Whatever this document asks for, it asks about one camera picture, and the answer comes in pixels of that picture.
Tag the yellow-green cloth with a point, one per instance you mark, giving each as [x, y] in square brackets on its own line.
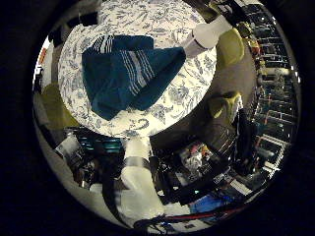
[57, 108]

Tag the white blue floral tablecloth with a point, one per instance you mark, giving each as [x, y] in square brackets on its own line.
[170, 95]

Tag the dark teal striped towel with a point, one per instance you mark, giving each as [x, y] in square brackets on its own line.
[124, 78]

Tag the black shelf unit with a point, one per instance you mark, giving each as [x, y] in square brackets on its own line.
[98, 144]

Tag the yellow-green chair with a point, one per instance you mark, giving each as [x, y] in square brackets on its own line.
[230, 49]
[223, 102]

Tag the grey metal control box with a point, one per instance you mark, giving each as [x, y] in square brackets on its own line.
[69, 147]

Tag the blue box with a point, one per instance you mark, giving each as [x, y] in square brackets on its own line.
[203, 205]

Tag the tall metal storage rack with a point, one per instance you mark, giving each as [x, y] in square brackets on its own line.
[275, 98]

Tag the orange wall board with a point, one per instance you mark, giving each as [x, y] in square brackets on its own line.
[42, 55]

